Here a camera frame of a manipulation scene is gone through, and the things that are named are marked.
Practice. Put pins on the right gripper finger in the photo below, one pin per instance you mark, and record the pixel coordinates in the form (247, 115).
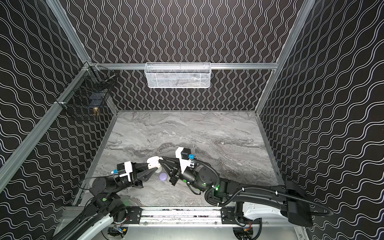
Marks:
(170, 169)
(170, 161)

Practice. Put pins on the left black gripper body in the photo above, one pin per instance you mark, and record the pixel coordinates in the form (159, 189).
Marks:
(136, 177)

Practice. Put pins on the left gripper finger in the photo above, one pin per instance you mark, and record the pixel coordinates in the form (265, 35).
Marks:
(145, 175)
(141, 166)

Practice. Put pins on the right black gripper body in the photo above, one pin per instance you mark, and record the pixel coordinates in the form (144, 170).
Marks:
(176, 173)

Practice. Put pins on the beige earbud charging case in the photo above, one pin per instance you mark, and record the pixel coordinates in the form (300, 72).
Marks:
(154, 162)

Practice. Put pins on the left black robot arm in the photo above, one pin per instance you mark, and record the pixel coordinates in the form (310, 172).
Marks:
(106, 207)

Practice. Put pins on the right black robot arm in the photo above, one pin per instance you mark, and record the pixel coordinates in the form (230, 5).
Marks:
(203, 179)

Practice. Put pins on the purple round charging case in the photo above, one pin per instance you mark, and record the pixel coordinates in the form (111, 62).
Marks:
(163, 176)

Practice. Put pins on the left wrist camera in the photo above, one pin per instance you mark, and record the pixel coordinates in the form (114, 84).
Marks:
(124, 170)

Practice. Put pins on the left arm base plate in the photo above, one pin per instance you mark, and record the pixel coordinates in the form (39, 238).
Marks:
(133, 215)

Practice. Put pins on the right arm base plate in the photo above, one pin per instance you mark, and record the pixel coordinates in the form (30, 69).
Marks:
(231, 216)

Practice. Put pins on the white mesh wall basket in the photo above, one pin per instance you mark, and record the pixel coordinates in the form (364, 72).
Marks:
(176, 75)

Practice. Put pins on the black wire wall basket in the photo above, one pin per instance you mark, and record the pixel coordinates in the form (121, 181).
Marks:
(92, 91)

